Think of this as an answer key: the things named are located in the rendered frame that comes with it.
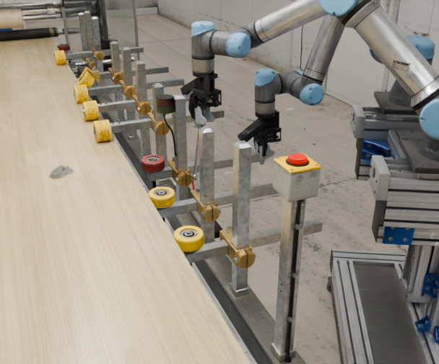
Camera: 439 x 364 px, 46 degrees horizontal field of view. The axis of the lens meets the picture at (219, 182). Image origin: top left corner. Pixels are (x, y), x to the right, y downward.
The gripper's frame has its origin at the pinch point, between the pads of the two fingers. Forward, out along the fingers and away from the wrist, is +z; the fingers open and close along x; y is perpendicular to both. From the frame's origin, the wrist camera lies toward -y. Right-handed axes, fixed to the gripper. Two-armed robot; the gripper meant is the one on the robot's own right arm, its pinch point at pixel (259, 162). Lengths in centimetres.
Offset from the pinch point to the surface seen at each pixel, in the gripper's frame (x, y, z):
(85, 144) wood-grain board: 23, -61, -10
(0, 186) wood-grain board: -1, -92, -11
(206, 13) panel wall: 611, 213, 53
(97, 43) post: 144, -33, -21
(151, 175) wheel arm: -1.7, -43.3, -4.7
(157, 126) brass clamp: 16.6, -34.5, -15.1
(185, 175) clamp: -8.5, -33.0, -5.4
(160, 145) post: 19.3, -33.4, -6.1
